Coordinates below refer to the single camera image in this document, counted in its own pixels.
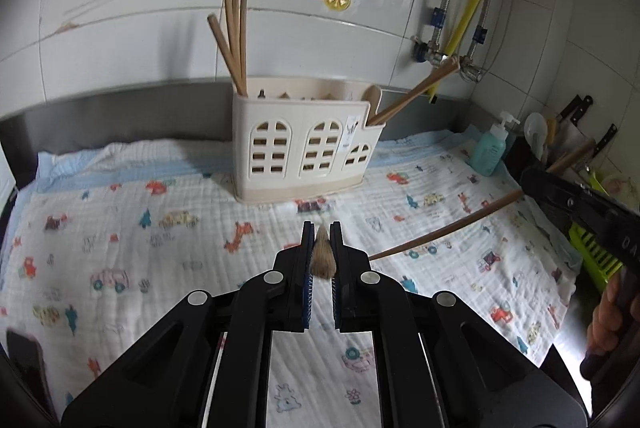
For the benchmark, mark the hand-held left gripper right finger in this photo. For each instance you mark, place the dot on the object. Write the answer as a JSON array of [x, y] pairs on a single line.
[[337, 303]]

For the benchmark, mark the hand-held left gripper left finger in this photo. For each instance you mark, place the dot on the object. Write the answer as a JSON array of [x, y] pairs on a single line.
[[306, 298]]

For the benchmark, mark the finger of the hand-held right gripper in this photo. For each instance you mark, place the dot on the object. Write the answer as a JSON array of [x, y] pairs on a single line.
[[545, 190]]

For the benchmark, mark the cream plastic utensil holder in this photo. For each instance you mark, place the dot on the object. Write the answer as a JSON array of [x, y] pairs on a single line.
[[300, 107]]

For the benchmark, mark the person's right hand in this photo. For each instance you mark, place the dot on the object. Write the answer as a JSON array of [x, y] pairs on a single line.
[[605, 318]]

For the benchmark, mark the lime green plastic basket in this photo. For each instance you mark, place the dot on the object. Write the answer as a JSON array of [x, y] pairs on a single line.
[[592, 248]]

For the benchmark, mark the white plastic ladle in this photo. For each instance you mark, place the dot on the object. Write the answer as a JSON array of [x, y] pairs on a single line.
[[535, 127]]

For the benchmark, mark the teal soap pump bottle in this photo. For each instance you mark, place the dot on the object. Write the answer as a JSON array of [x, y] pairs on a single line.
[[490, 150]]

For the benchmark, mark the white cartoon printed blanket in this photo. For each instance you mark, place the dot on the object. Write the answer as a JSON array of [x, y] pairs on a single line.
[[175, 258]]

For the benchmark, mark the metal water valve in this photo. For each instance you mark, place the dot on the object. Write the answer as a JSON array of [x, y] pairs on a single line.
[[470, 70]]

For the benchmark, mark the light blue cloth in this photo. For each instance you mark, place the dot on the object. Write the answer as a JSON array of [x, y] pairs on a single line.
[[165, 167]]

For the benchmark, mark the black smartphone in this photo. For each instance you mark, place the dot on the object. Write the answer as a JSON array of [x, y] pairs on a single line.
[[27, 368]]

